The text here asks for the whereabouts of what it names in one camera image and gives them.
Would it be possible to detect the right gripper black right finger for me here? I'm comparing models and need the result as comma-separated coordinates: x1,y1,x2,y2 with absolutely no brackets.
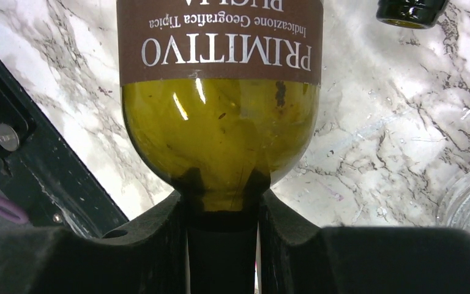
259,192,470,293

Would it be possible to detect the green bottle silver neck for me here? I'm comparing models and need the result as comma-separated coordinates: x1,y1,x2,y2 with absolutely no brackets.
116,1,324,293

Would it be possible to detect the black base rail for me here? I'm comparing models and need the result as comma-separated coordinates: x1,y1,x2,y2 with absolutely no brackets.
0,60,128,238

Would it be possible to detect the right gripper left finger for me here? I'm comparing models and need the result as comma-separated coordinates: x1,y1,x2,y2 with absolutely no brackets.
0,192,185,293

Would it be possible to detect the green bottle black neck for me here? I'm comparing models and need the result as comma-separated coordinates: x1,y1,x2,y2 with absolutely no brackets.
376,0,449,29

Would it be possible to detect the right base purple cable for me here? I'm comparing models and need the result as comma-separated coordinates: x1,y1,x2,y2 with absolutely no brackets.
0,184,30,226

